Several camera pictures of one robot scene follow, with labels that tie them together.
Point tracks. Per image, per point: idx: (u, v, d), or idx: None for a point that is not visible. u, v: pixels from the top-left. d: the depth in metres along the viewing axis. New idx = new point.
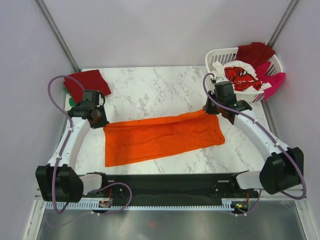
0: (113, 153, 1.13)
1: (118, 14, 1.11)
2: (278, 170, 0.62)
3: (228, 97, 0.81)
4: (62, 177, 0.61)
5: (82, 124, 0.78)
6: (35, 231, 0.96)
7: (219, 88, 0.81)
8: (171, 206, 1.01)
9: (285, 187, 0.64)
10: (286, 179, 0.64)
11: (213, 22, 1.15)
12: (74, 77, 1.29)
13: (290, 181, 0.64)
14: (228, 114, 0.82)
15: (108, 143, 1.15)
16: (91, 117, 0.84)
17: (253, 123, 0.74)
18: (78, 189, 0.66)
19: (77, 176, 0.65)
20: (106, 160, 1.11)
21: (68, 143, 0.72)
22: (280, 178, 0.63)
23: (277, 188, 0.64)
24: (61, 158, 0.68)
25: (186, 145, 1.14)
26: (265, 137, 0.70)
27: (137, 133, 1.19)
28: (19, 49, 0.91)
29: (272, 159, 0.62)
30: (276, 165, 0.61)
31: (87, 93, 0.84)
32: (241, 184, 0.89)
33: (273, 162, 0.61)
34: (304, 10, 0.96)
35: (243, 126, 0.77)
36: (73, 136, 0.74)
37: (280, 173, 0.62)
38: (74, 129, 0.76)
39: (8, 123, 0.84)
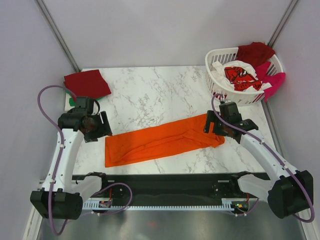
0: (113, 154, 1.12)
1: (118, 14, 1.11)
2: (288, 195, 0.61)
3: (233, 116, 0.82)
4: (60, 200, 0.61)
5: (73, 137, 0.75)
6: (35, 231, 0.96)
7: (224, 108, 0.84)
8: (171, 206, 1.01)
9: (294, 211, 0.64)
10: (296, 203, 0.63)
11: (213, 22, 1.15)
12: (74, 77, 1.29)
13: (300, 205, 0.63)
14: (234, 133, 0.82)
15: (109, 144, 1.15)
16: (83, 125, 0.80)
17: (260, 143, 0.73)
18: (77, 207, 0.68)
19: (74, 196, 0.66)
20: (106, 160, 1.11)
21: (61, 162, 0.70)
22: (289, 203, 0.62)
23: (287, 213, 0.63)
24: (55, 181, 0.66)
25: (186, 145, 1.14)
26: (273, 160, 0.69)
27: (137, 135, 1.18)
28: (18, 49, 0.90)
29: (280, 183, 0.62)
30: (285, 191, 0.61)
31: (81, 100, 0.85)
32: (242, 188, 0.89)
33: (281, 187, 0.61)
34: (305, 9, 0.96)
35: (249, 146, 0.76)
36: (65, 153, 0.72)
37: (290, 198, 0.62)
38: (65, 145, 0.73)
39: (8, 122, 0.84)
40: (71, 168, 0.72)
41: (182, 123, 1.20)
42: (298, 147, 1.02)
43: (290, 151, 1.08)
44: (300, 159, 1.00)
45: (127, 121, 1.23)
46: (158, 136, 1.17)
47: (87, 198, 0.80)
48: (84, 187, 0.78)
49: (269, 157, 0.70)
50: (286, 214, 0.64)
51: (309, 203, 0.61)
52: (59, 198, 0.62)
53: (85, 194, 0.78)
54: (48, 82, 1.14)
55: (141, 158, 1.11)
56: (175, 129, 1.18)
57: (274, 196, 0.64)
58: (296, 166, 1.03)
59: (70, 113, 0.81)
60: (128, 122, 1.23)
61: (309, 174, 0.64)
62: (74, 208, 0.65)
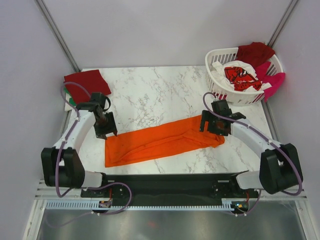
0: (113, 154, 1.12)
1: (118, 14, 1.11)
2: (274, 166, 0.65)
3: (224, 111, 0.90)
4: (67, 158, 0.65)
5: (88, 115, 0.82)
6: (35, 230, 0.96)
7: (215, 105, 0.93)
8: (171, 206, 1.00)
9: (285, 187, 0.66)
10: (286, 177, 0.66)
11: (213, 23, 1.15)
12: (75, 77, 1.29)
13: (290, 179, 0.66)
14: (225, 125, 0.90)
15: (109, 145, 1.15)
16: (96, 113, 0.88)
17: (247, 128, 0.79)
18: (80, 176, 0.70)
19: (79, 161, 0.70)
20: (106, 160, 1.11)
21: (74, 130, 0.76)
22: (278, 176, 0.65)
23: (277, 188, 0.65)
24: (66, 142, 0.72)
25: (186, 145, 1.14)
26: (259, 139, 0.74)
27: (137, 135, 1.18)
28: (18, 49, 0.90)
29: (267, 154, 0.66)
30: (270, 161, 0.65)
31: (96, 94, 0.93)
32: (240, 184, 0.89)
33: (267, 158, 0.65)
34: (304, 10, 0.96)
35: (238, 132, 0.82)
36: (79, 124, 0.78)
37: (277, 169, 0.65)
38: (80, 119, 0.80)
39: (9, 123, 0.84)
40: (80, 139, 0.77)
41: (181, 123, 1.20)
42: (297, 147, 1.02)
43: None
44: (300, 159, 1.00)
45: (127, 121, 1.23)
46: (158, 135, 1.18)
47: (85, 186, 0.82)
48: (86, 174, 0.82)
49: (256, 138, 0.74)
50: (277, 189, 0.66)
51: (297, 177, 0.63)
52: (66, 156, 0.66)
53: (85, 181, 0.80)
54: (48, 82, 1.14)
55: (141, 158, 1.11)
56: (174, 129, 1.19)
57: (263, 170, 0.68)
58: None
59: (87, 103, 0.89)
60: (128, 121, 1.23)
61: (293, 146, 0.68)
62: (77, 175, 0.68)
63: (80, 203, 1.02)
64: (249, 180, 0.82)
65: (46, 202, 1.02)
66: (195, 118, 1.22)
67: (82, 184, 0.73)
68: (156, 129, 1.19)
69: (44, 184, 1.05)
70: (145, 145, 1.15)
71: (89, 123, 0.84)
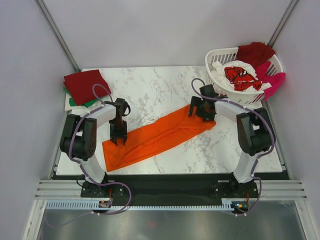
0: (112, 157, 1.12)
1: (118, 14, 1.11)
2: (249, 125, 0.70)
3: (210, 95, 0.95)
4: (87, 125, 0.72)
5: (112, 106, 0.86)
6: (35, 230, 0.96)
7: (202, 90, 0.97)
8: (171, 206, 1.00)
9: (260, 146, 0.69)
10: (261, 137, 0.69)
11: (213, 23, 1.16)
12: (74, 77, 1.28)
13: (264, 139, 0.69)
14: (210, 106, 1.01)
15: (107, 149, 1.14)
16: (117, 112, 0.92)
17: (227, 102, 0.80)
18: (92, 147, 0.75)
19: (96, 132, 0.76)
20: (106, 163, 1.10)
21: (99, 110, 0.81)
22: (252, 134, 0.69)
23: (253, 146, 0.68)
24: (89, 115, 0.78)
25: (180, 136, 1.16)
26: (236, 108, 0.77)
27: (135, 135, 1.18)
28: (18, 49, 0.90)
29: (241, 116, 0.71)
30: (243, 121, 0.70)
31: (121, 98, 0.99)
32: (239, 178, 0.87)
33: (241, 117, 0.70)
34: (304, 10, 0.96)
35: (220, 109, 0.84)
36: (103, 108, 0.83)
37: (251, 128, 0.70)
38: (105, 106, 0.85)
39: (8, 123, 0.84)
40: (100, 120, 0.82)
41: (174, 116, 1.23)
42: (297, 147, 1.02)
43: (290, 151, 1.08)
44: (301, 159, 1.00)
45: (127, 121, 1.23)
46: (156, 132, 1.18)
47: (84, 171, 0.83)
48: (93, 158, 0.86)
49: (233, 108, 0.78)
50: (252, 148, 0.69)
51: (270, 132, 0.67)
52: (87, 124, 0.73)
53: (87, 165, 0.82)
54: (48, 82, 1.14)
55: (141, 157, 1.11)
56: (167, 125, 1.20)
57: (241, 132, 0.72)
58: (296, 165, 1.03)
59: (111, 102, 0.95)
60: (128, 121, 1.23)
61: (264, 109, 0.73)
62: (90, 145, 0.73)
63: (80, 203, 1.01)
64: (244, 166, 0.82)
65: (46, 202, 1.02)
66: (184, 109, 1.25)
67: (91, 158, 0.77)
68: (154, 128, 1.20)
69: (44, 184, 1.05)
70: (144, 143, 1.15)
71: (110, 115, 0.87)
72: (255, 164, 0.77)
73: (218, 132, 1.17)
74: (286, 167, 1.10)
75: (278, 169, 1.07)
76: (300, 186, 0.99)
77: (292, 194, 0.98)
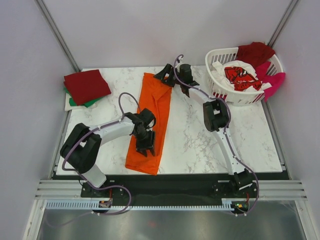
0: (142, 163, 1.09)
1: (118, 14, 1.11)
2: (212, 111, 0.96)
3: (187, 76, 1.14)
4: (89, 142, 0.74)
5: (128, 123, 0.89)
6: (35, 230, 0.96)
7: (182, 70, 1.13)
8: (171, 206, 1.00)
9: (218, 126, 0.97)
10: (219, 120, 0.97)
11: (213, 23, 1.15)
12: (74, 77, 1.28)
13: (221, 121, 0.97)
14: (185, 90, 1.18)
15: (130, 163, 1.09)
16: (136, 128, 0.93)
17: (197, 90, 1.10)
18: (89, 163, 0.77)
19: (97, 150, 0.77)
20: (145, 169, 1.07)
21: (110, 126, 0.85)
22: (213, 118, 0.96)
23: (213, 126, 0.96)
24: (99, 129, 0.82)
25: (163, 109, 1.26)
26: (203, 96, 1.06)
27: None
28: (18, 49, 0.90)
29: (206, 104, 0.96)
30: (209, 108, 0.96)
31: (147, 112, 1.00)
32: (230, 171, 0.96)
33: (206, 106, 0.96)
34: (305, 10, 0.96)
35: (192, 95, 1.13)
36: (117, 125, 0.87)
37: (212, 113, 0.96)
38: (121, 122, 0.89)
39: (8, 123, 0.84)
40: (112, 136, 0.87)
41: (143, 102, 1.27)
42: (297, 146, 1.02)
43: (290, 151, 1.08)
44: (300, 159, 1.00)
45: None
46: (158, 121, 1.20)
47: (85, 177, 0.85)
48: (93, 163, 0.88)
49: (201, 96, 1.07)
50: (213, 127, 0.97)
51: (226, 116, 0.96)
52: (89, 140, 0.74)
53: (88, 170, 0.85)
54: (48, 82, 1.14)
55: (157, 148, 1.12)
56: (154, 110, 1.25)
57: (205, 115, 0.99)
58: (296, 165, 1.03)
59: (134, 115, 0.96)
60: None
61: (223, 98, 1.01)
62: (87, 161, 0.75)
63: (80, 203, 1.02)
64: (226, 154, 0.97)
65: (46, 202, 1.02)
66: (144, 89, 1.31)
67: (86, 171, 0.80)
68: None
69: (44, 184, 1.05)
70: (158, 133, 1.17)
71: (125, 131, 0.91)
72: (228, 141, 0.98)
73: None
74: (286, 167, 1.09)
75: (278, 169, 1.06)
76: (301, 186, 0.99)
77: (292, 194, 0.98)
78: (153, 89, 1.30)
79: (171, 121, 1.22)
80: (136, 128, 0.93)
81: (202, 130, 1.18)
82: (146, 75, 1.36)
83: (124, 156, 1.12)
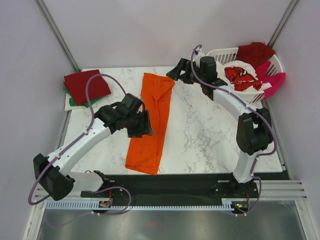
0: (142, 162, 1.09)
1: (117, 14, 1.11)
2: (250, 126, 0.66)
3: (211, 73, 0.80)
4: (51, 177, 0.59)
5: (99, 131, 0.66)
6: (35, 230, 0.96)
7: (204, 65, 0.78)
8: (171, 206, 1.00)
9: (257, 146, 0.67)
10: (259, 138, 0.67)
11: (213, 22, 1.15)
12: (75, 77, 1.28)
13: (262, 139, 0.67)
14: (207, 92, 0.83)
15: (130, 163, 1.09)
16: (114, 125, 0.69)
17: (228, 95, 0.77)
18: (64, 190, 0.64)
19: (65, 178, 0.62)
20: (145, 168, 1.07)
21: (73, 146, 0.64)
22: (251, 136, 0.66)
23: (251, 146, 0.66)
24: (59, 158, 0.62)
25: (163, 108, 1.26)
26: (237, 103, 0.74)
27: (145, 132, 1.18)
28: (19, 49, 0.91)
29: (244, 117, 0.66)
30: (246, 122, 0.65)
31: (128, 98, 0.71)
32: (238, 178, 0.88)
33: (243, 120, 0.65)
34: (304, 10, 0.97)
35: (219, 98, 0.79)
36: (83, 140, 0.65)
37: (251, 129, 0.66)
38: (89, 133, 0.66)
39: (8, 123, 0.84)
40: (81, 155, 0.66)
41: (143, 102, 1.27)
42: (297, 146, 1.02)
43: (290, 152, 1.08)
44: (301, 159, 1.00)
45: None
46: (158, 120, 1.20)
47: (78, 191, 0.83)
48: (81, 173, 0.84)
49: (234, 103, 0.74)
50: (250, 147, 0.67)
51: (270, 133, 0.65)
52: (52, 175, 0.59)
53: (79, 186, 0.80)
54: (48, 82, 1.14)
55: (157, 147, 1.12)
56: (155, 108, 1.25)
57: (240, 132, 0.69)
58: (296, 165, 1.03)
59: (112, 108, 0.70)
60: None
61: (266, 108, 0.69)
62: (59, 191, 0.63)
63: (80, 203, 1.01)
64: (242, 167, 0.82)
65: (46, 202, 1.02)
66: (144, 89, 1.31)
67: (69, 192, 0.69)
68: (153, 119, 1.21)
69: None
70: (158, 132, 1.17)
71: (102, 137, 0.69)
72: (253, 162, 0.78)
73: (217, 132, 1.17)
74: (286, 167, 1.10)
75: (278, 169, 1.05)
76: (301, 186, 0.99)
77: (292, 195, 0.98)
78: (152, 90, 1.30)
79: (171, 121, 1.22)
80: (114, 125, 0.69)
81: (202, 130, 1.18)
82: (145, 75, 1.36)
83: (124, 156, 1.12)
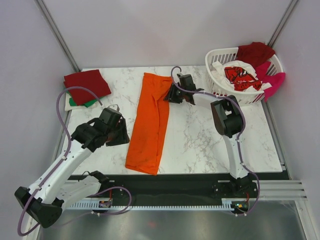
0: (142, 163, 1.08)
1: (117, 14, 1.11)
2: (221, 111, 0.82)
3: (189, 86, 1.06)
4: (35, 209, 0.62)
5: (78, 153, 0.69)
6: (35, 231, 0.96)
7: (183, 80, 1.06)
8: (171, 206, 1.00)
9: (233, 128, 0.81)
10: (232, 120, 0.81)
11: (212, 23, 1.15)
12: (75, 77, 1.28)
13: (235, 121, 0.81)
14: (189, 98, 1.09)
15: (130, 163, 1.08)
16: (94, 144, 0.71)
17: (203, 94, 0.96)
18: (54, 214, 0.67)
19: (48, 206, 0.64)
20: (146, 168, 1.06)
21: (53, 174, 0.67)
22: (225, 118, 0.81)
23: (226, 128, 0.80)
24: (40, 189, 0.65)
25: (163, 108, 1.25)
26: (210, 98, 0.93)
27: (144, 133, 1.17)
28: (19, 49, 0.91)
29: (214, 103, 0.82)
30: (217, 107, 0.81)
31: (106, 113, 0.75)
32: (234, 174, 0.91)
33: (214, 106, 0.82)
34: (304, 10, 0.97)
35: (198, 100, 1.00)
36: (63, 165, 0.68)
37: (222, 112, 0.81)
38: (67, 158, 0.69)
39: (8, 122, 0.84)
40: (64, 180, 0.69)
41: (143, 102, 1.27)
42: (297, 146, 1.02)
43: (290, 152, 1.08)
44: (301, 159, 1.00)
45: (127, 121, 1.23)
46: (158, 120, 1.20)
47: (76, 202, 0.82)
48: (72, 185, 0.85)
49: (208, 97, 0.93)
50: (226, 129, 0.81)
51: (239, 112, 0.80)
52: (35, 207, 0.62)
53: (76, 197, 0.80)
54: (48, 82, 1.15)
55: (157, 147, 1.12)
56: (154, 109, 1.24)
57: (215, 117, 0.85)
58: (296, 165, 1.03)
59: (89, 125, 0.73)
60: (128, 121, 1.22)
61: (233, 95, 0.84)
62: (46, 218, 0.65)
63: (80, 203, 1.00)
64: (232, 158, 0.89)
65: None
66: (144, 89, 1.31)
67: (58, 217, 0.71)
68: (152, 119, 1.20)
69: None
70: (158, 132, 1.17)
71: (84, 156, 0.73)
72: (239, 147, 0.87)
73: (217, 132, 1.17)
74: (286, 167, 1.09)
75: (278, 169, 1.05)
76: (301, 186, 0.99)
77: (292, 195, 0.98)
78: (153, 90, 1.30)
79: (171, 122, 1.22)
80: (93, 144, 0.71)
81: (202, 131, 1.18)
82: (145, 75, 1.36)
83: (124, 156, 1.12)
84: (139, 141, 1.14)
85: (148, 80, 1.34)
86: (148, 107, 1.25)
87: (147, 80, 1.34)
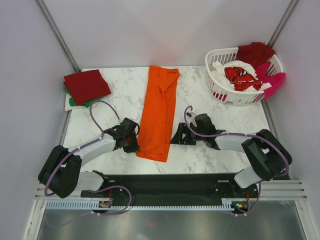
0: (152, 152, 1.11)
1: (118, 14, 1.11)
2: (258, 151, 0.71)
3: (209, 128, 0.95)
4: (70, 164, 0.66)
5: (110, 140, 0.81)
6: (35, 230, 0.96)
7: (200, 122, 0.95)
8: (171, 206, 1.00)
9: (277, 169, 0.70)
10: (274, 161, 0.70)
11: (213, 23, 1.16)
12: (75, 77, 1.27)
13: (277, 163, 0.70)
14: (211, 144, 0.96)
15: (141, 153, 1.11)
16: (118, 144, 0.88)
17: (227, 135, 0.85)
18: (70, 187, 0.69)
19: (80, 171, 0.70)
20: (156, 157, 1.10)
21: (90, 145, 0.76)
22: (265, 160, 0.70)
23: (270, 170, 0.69)
24: (79, 150, 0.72)
25: (170, 98, 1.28)
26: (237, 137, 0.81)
27: (152, 124, 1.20)
28: (18, 49, 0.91)
29: (247, 143, 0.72)
30: (251, 147, 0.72)
31: (126, 121, 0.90)
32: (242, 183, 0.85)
33: (247, 146, 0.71)
34: (304, 10, 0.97)
35: (223, 143, 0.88)
36: (97, 144, 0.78)
37: (261, 153, 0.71)
38: (102, 140, 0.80)
39: (8, 122, 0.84)
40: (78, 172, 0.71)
41: (151, 93, 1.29)
42: (297, 147, 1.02)
43: (289, 152, 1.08)
44: (300, 160, 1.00)
45: None
46: (165, 110, 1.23)
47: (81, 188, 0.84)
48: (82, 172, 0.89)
49: (235, 137, 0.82)
50: (271, 173, 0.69)
51: (281, 154, 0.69)
52: (71, 163, 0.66)
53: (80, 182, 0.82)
54: (48, 82, 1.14)
55: (165, 136, 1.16)
56: (162, 100, 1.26)
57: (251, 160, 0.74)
58: (296, 165, 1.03)
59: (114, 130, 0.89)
60: None
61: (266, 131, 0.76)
62: (67, 184, 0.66)
63: (80, 203, 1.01)
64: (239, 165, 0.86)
65: (46, 202, 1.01)
66: (150, 81, 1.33)
67: (70, 193, 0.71)
68: (160, 110, 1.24)
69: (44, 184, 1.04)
70: (166, 122, 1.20)
71: (106, 148, 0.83)
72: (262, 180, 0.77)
73: None
74: None
75: None
76: (301, 186, 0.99)
77: (293, 195, 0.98)
78: (159, 81, 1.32)
79: (178, 114, 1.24)
80: (117, 144, 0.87)
81: None
82: (151, 66, 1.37)
83: (124, 156, 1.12)
84: (148, 132, 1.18)
85: (154, 72, 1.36)
86: (155, 99, 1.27)
87: (153, 72, 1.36)
